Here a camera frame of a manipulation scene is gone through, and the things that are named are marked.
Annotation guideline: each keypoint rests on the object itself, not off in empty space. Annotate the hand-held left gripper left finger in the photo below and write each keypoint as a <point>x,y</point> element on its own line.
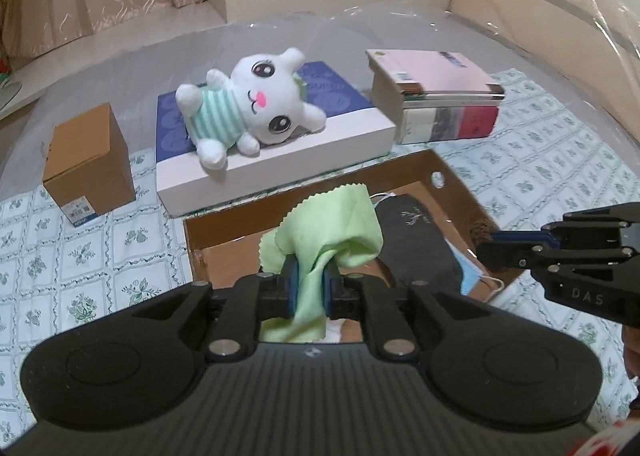
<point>292,286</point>

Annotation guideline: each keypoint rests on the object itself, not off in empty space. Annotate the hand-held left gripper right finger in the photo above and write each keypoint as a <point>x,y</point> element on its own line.
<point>329,298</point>

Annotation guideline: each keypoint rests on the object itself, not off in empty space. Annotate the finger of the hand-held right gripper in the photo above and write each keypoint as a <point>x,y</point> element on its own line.
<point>595,223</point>
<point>505,253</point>

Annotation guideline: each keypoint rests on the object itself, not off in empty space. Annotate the brown cloth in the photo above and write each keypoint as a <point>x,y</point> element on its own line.
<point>481,230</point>

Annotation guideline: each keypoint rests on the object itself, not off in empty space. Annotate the blue face mask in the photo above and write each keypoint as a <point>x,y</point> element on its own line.
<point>470,276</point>

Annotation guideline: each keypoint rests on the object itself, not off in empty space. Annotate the cardboard tray box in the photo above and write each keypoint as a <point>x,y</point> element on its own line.
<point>235,241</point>

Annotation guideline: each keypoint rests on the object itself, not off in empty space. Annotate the green microfiber cloth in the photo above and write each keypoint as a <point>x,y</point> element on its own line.
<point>340,221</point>

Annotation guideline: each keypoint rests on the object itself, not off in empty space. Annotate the black glasses case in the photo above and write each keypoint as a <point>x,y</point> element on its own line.
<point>420,246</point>

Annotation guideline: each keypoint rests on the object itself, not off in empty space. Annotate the blue and white flat box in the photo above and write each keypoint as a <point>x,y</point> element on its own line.
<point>280,171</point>

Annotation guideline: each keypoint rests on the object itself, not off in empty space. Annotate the stack of books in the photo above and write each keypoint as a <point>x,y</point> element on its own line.
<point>450,123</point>

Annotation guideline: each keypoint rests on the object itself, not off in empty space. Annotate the person's red patterned clothing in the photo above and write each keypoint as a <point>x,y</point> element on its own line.
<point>610,441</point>

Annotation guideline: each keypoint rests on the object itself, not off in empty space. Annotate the thin white book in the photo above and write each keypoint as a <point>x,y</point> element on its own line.
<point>460,100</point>

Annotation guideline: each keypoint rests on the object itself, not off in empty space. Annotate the white bunny plush toy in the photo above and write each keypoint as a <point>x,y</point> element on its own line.
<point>260,91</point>

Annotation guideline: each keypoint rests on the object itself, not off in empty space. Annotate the small closed cardboard box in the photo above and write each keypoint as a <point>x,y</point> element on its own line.
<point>90,171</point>

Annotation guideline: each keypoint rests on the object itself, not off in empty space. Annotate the plastic wrapped beige board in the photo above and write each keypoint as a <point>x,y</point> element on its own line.
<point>500,6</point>

